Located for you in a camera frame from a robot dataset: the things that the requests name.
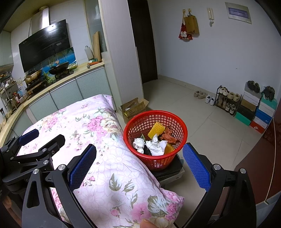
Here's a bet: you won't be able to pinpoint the yellow corrugated sponge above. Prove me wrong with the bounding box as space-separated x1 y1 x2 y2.
148 122 175 155

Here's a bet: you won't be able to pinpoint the beige slippers pair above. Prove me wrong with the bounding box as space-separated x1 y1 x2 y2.
193 91 207 99

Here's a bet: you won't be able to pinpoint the black range hood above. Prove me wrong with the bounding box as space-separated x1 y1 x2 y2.
19 19 70 72

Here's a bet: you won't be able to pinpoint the kitchen counter cabinets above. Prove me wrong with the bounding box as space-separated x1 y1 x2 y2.
1 62 112 146

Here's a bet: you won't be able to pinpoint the pink floral tablecloth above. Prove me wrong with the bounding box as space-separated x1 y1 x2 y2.
19 95 184 227

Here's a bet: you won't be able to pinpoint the red hanging decoration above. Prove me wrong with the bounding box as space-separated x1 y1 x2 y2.
179 11 193 41

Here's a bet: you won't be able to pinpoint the white sneakers pair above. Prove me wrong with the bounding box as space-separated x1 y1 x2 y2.
205 95 215 106

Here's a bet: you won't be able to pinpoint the brown hanging paper bag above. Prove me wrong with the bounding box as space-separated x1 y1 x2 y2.
184 13 199 35

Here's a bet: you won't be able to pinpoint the metal spice rack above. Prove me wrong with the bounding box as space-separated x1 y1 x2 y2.
1 72 23 119

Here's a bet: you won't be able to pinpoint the wooden cutting board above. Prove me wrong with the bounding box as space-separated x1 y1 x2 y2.
93 31 102 62

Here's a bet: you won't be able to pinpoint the white plastic bottle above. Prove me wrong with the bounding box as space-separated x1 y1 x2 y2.
84 46 94 60

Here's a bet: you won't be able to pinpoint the black plastic bag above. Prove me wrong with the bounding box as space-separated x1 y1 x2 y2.
141 145 152 156

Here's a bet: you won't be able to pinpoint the white tissue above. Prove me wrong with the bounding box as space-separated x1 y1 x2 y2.
145 134 167 156

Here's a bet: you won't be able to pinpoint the black stool under basket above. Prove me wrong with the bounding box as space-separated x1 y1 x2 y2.
151 154 185 188

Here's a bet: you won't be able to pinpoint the person's left hand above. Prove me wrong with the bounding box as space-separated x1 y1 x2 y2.
2 196 12 210

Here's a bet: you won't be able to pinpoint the black wok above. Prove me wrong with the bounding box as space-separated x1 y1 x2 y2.
49 62 69 75

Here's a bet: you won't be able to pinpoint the cardboard box on floor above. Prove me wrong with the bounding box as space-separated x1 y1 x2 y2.
120 98 149 123

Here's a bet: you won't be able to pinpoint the red plastic mesh basket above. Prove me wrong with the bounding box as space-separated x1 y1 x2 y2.
123 110 188 171

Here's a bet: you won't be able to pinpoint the person's right hand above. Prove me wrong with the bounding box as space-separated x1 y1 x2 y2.
140 219 158 228

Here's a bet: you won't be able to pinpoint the wall electrical panel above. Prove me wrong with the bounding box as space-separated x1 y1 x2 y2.
225 2 252 24

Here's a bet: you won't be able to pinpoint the white intercom phone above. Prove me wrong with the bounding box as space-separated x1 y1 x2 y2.
207 8 214 27

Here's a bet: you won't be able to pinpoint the black shoe rack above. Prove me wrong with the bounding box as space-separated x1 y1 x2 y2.
214 85 242 116

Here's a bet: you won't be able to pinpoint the stack of shoe boxes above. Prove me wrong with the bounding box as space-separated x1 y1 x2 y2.
235 81 277 134

